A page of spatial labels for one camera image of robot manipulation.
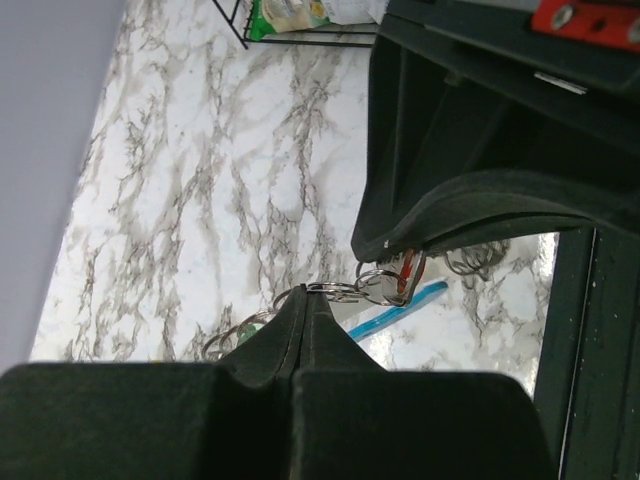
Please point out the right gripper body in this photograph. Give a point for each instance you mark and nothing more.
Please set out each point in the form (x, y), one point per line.
(461, 87)

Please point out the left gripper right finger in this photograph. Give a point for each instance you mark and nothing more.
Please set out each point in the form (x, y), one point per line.
(355, 420)

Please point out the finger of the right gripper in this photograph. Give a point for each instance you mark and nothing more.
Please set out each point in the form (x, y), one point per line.
(436, 231)
(500, 191)

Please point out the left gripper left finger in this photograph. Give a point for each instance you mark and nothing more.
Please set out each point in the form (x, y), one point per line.
(223, 420)

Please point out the green key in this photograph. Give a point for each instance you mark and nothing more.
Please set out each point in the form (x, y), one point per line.
(246, 331)

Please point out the blue key tag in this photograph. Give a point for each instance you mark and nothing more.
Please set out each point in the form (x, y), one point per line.
(426, 295)

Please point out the grey curved keyring holder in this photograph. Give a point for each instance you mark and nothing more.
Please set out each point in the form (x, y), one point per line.
(468, 263)

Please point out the small red key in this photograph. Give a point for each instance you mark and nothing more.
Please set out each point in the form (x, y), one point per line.
(399, 278)

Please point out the green snack packet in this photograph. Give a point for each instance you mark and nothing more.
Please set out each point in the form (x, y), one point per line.
(283, 16)

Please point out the black wire basket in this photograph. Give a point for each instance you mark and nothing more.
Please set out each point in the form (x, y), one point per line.
(237, 16)

